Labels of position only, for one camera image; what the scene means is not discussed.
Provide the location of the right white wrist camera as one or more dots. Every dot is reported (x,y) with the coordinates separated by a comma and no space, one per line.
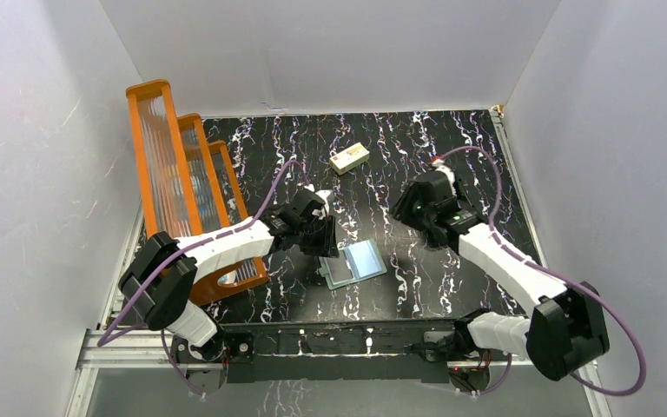
(439,165)

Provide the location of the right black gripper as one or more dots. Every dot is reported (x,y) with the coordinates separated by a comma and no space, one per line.
(402,209)

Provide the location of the mint green card holder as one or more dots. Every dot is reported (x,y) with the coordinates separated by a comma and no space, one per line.
(364,259)

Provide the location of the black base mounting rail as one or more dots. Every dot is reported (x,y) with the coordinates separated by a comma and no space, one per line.
(429,351)

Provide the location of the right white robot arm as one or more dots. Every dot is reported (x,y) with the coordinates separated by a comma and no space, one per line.
(561,330)

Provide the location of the black VIP credit card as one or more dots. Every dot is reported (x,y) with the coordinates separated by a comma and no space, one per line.
(339,270)

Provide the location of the small cream cardboard box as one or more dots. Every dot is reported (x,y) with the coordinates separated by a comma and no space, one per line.
(349,158)

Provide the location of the orange acrylic file rack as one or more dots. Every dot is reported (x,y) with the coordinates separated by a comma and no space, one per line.
(188,185)

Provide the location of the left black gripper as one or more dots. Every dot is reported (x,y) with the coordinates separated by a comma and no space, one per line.
(320,234)

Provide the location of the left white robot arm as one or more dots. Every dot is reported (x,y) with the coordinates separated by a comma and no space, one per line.
(158,282)

